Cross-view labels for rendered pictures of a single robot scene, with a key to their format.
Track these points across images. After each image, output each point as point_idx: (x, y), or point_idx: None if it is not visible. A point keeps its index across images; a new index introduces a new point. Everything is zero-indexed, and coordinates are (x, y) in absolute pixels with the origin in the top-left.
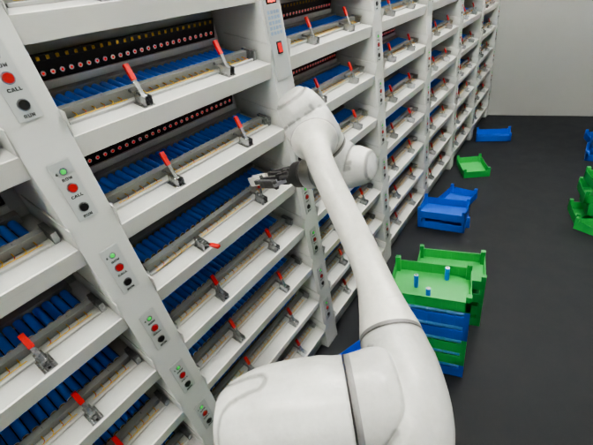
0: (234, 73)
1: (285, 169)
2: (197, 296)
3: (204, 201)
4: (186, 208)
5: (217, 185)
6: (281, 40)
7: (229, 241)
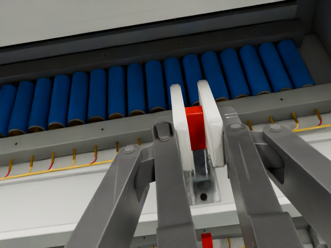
0: None
1: (281, 245)
2: None
3: (56, 82)
4: (7, 79)
5: (133, 51)
6: None
7: (8, 247)
